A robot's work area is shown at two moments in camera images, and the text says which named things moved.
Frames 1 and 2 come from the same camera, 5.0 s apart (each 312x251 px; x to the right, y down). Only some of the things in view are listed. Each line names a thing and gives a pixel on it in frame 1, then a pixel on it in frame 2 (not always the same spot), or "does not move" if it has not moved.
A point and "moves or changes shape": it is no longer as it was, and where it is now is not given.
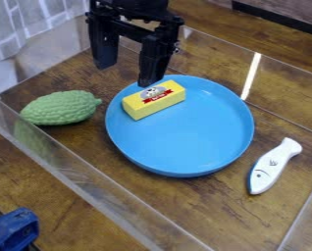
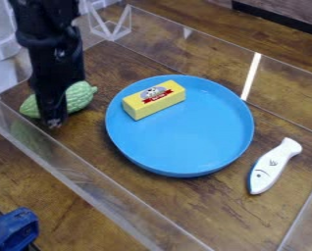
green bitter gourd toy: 61,108 moves or changes shape
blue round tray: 191,138 does not move
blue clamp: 14,230 does not move
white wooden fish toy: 270,166 does not move
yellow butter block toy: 155,99 does not move
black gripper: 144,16 -> 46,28
